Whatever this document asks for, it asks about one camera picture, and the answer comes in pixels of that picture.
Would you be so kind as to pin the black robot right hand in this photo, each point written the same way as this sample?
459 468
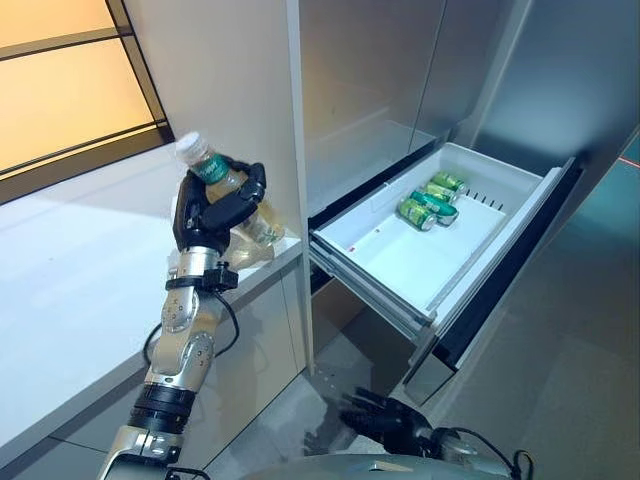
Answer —
395 420

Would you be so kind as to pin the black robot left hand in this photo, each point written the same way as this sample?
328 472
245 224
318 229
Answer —
215 217

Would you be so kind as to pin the cream and green box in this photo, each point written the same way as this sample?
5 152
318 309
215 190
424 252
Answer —
212 167

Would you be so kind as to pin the fridge drawer with white bin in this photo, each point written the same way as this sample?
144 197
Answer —
400 260

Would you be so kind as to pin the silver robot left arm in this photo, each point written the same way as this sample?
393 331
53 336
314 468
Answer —
185 320

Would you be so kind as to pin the stainless steel fridge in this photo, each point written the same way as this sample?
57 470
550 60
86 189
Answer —
360 75

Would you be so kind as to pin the clear tea bottle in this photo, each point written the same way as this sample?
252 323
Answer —
265 225

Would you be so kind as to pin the grey robot torso and legs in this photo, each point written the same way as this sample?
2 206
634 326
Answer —
325 465

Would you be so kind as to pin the white tall cabinet panel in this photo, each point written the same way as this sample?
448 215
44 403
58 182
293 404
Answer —
225 75

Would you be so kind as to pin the white counter cabinet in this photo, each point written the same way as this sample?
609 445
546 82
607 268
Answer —
75 260

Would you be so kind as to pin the orange lit window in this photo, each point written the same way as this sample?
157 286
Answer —
60 95

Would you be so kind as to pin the green drink can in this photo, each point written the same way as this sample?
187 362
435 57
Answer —
415 212
447 181
432 205
439 192

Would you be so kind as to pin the grey metallic tall panel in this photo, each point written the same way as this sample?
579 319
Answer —
565 65

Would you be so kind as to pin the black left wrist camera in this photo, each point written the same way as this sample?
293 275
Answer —
225 276

